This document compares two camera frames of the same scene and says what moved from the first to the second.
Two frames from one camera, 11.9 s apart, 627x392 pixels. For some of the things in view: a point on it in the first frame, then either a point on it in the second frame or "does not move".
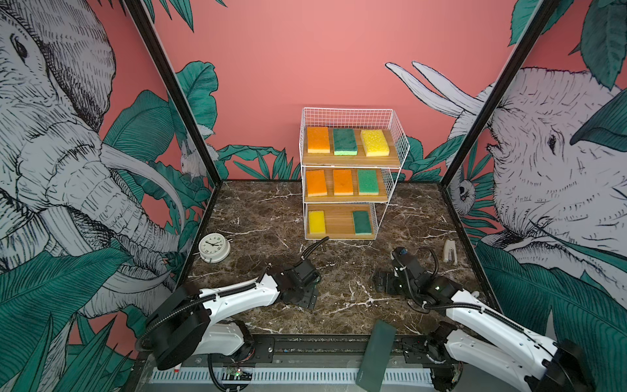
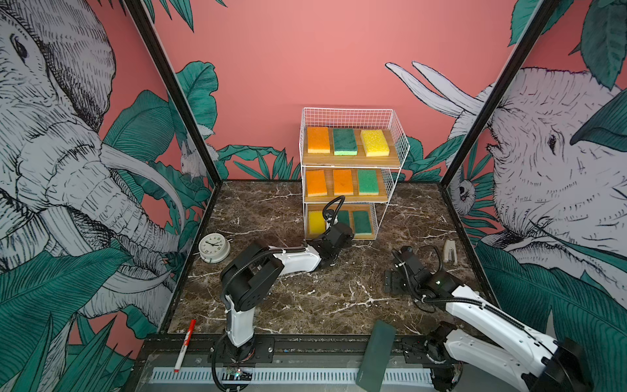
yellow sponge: x=375 y=143 does not move
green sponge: x=344 y=142 does not move
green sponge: x=362 y=222 does not move
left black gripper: x=311 y=295 -> x=348 y=242
